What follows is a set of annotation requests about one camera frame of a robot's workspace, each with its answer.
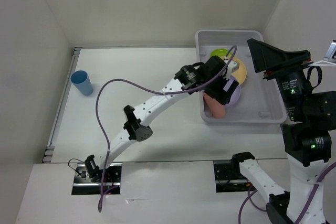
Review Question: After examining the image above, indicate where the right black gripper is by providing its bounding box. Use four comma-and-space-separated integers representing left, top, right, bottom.
246, 35, 310, 118

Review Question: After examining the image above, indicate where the purple plate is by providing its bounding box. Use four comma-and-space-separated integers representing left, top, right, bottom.
226, 76, 241, 107

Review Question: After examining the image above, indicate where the red cup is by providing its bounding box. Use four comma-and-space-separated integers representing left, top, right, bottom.
203, 93, 226, 119

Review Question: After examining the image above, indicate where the orange plate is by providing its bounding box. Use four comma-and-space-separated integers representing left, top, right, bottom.
232, 57, 247, 84

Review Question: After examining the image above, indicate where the green plate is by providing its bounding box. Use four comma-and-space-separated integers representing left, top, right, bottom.
210, 48, 228, 59

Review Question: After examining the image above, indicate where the blue cup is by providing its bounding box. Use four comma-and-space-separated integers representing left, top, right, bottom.
70, 70, 93, 96

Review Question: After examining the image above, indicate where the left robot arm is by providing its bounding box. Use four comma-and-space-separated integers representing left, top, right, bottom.
84, 56, 239, 182

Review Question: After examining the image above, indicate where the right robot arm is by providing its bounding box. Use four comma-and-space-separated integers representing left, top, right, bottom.
230, 39, 335, 223

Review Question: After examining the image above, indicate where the clear plastic bin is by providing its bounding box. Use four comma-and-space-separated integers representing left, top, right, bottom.
195, 29, 287, 124

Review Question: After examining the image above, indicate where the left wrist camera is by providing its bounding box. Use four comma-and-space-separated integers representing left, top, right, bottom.
223, 60, 239, 79

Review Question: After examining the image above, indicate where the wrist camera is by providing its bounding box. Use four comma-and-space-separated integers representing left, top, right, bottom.
223, 60, 239, 79
324, 40, 336, 63

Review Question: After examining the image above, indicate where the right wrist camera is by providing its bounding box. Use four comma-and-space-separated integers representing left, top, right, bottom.
324, 40, 336, 63

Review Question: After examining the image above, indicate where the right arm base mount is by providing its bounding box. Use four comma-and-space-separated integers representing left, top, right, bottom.
213, 161, 251, 193

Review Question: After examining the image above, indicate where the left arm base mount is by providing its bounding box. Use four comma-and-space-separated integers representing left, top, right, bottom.
67, 155, 122, 195

